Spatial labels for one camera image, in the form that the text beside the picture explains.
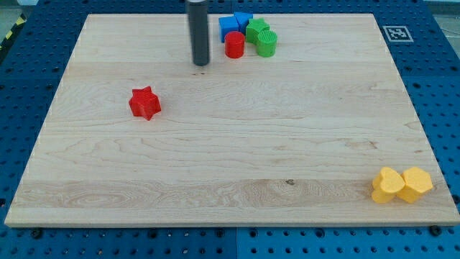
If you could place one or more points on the green star block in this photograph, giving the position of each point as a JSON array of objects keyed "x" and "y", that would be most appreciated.
[{"x": 254, "y": 27}]

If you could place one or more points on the green cylinder block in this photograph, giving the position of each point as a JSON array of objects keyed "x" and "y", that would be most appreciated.
[{"x": 266, "y": 43}]

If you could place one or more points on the blue cube block rear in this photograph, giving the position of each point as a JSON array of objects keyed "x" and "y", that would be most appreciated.
[{"x": 242, "y": 19}]

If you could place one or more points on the yellow heart block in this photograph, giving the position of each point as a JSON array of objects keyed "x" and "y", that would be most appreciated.
[{"x": 386, "y": 185}]

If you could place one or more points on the blue cube block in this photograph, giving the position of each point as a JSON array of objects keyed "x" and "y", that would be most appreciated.
[
  {"x": 242, "y": 19},
  {"x": 226, "y": 25}
]

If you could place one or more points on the light wooden board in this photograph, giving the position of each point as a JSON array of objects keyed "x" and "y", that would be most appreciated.
[{"x": 291, "y": 140}]

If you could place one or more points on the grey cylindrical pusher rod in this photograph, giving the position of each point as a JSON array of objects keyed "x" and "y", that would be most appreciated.
[{"x": 198, "y": 28}]

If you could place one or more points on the red star block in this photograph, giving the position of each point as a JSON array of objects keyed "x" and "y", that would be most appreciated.
[{"x": 144, "y": 103}]

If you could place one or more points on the blue cube block front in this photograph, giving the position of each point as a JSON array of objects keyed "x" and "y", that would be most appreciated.
[{"x": 226, "y": 25}]

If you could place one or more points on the black bolt right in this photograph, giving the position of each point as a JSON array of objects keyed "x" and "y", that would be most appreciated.
[{"x": 435, "y": 230}]

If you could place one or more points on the black bolt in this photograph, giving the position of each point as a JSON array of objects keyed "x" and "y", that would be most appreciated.
[
  {"x": 435, "y": 230},
  {"x": 36, "y": 233}
]

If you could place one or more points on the yellow hexagon block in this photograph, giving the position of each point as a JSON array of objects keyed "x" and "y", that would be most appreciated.
[{"x": 417, "y": 183}]

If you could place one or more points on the red cylinder block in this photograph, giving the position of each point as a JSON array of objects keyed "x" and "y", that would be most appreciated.
[{"x": 234, "y": 43}]

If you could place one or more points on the black bolt left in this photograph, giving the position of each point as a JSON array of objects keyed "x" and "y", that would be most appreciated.
[{"x": 36, "y": 233}]

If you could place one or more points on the white fiducial marker tag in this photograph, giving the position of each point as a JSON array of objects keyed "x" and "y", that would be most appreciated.
[{"x": 397, "y": 33}]

